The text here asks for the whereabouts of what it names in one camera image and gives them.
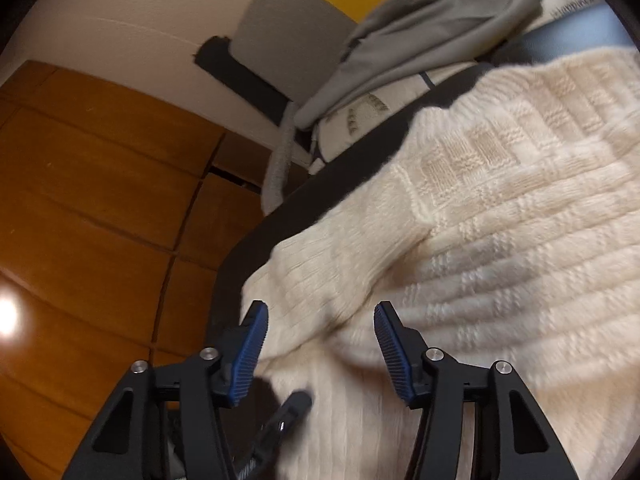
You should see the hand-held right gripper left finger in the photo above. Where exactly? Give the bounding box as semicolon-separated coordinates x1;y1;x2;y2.
60;300;271;480

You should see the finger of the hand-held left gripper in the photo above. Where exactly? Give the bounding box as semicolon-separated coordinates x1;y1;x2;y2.
235;391;314;480

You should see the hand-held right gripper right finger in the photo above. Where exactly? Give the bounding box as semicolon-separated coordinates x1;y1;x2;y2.
374;301;583;480

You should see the cream knit sweater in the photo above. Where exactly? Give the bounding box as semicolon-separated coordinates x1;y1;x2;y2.
241;46;640;480

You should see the orange wooden wardrobe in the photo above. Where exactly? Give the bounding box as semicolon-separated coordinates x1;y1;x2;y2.
0;60;311;480

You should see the white triangle-patterned cushion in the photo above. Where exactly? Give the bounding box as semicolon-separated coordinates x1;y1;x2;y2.
310;62;486;166

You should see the black upright panel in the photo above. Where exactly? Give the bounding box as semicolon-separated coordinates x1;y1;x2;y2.
194;35;296;126

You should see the grey cloth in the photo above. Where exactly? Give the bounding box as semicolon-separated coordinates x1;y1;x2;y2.
294;0;543;128

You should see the grey yellow blue sofa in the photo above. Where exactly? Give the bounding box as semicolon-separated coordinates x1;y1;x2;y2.
232;0;501;216

